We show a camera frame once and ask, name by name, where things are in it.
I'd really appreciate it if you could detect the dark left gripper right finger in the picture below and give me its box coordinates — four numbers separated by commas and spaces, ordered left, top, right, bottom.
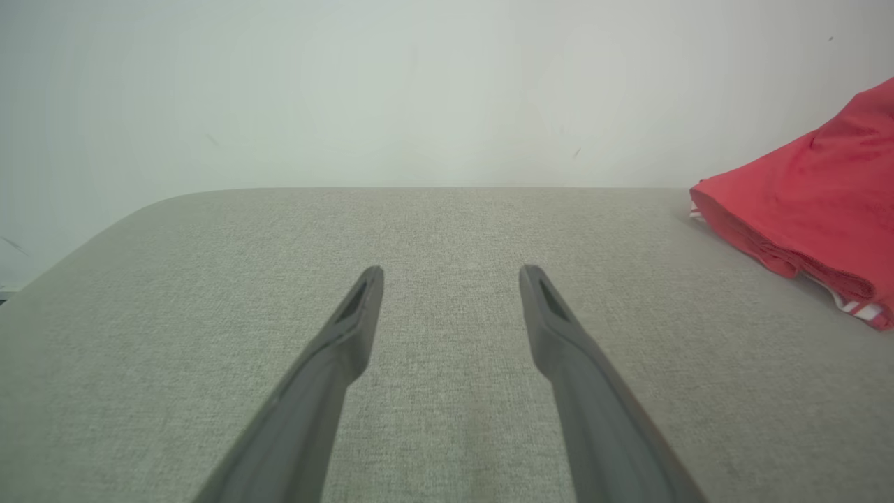
519, 263, 706, 503

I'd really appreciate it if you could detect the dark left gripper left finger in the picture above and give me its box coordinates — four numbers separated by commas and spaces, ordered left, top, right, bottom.
192, 265, 386, 503

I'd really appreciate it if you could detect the red Bulls basketball jersey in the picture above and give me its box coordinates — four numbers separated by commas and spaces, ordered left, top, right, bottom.
690, 77, 894, 330

